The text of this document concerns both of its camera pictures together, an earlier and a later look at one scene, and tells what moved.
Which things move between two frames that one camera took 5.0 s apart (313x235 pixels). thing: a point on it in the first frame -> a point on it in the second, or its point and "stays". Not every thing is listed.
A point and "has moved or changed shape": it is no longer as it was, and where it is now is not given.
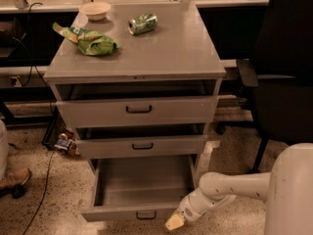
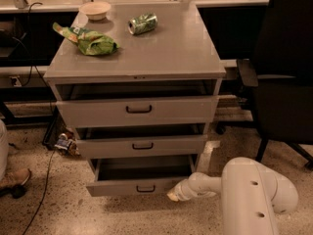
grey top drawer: x=131 y=112 stays
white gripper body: x=190 y=211 -> x=184 y=190
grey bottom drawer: x=145 y=189 has moved or changed shape
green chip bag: x=91 y=43 stays
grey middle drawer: x=141 y=141 stays
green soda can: x=142 y=23 stays
